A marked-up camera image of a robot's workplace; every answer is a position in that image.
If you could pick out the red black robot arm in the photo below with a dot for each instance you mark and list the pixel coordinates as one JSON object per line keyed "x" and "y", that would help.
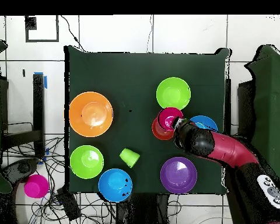
{"x": 231, "y": 149}

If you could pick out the large orange plastic bowl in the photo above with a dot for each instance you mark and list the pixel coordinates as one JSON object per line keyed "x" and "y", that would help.
{"x": 91, "y": 114}

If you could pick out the green plastic bowl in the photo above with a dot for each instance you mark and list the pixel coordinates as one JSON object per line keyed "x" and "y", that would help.
{"x": 86, "y": 162}
{"x": 173, "y": 94}

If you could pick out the purple plastic bowl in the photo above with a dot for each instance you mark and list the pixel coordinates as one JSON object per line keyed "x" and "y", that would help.
{"x": 178, "y": 175}

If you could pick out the green plastic cup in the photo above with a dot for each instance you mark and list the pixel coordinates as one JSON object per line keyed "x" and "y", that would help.
{"x": 130, "y": 157}

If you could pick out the black power adapter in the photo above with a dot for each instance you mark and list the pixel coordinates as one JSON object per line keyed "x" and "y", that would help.
{"x": 68, "y": 205}

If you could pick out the black metal stand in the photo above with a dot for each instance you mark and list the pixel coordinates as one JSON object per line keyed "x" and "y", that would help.
{"x": 38, "y": 105}

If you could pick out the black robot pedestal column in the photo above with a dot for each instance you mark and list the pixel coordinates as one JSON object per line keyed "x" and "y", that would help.
{"x": 142, "y": 210}

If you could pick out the grey square floor frame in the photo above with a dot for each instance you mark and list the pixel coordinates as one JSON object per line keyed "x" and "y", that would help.
{"x": 42, "y": 40}

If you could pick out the pink plastic cup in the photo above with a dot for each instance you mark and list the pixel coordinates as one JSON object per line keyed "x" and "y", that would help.
{"x": 36, "y": 186}

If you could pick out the grey pedestal leg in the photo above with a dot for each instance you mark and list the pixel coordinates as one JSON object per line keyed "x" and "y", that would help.
{"x": 23, "y": 168}

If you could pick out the dark green tablecloth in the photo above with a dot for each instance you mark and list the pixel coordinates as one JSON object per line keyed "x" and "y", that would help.
{"x": 130, "y": 70}

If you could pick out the small red-orange plastic bowl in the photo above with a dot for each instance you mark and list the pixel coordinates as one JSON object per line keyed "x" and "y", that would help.
{"x": 159, "y": 134}

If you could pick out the small pink plastic bowl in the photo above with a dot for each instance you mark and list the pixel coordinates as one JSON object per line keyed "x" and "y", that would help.
{"x": 168, "y": 116}

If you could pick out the blue plastic bowl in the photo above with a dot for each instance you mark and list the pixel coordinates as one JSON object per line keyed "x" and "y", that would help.
{"x": 206, "y": 122}
{"x": 114, "y": 185}

